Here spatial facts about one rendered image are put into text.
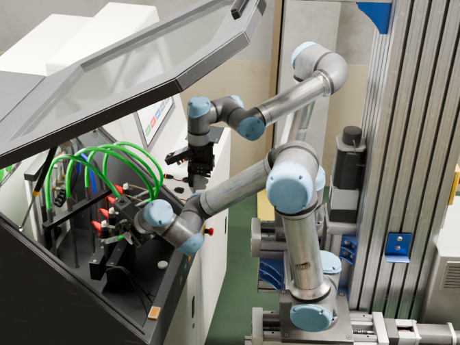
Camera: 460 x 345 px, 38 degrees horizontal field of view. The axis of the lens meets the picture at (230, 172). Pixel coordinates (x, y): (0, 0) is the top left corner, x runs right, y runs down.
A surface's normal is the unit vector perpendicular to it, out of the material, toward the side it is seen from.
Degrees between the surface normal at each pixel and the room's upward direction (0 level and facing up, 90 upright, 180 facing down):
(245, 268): 0
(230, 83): 90
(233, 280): 0
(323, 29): 90
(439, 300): 90
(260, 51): 90
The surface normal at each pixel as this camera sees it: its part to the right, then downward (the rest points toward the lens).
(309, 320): -0.22, 0.62
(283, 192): -0.27, 0.40
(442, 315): -0.03, 0.54
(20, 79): 0.03, -0.84
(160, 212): 0.38, -0.25
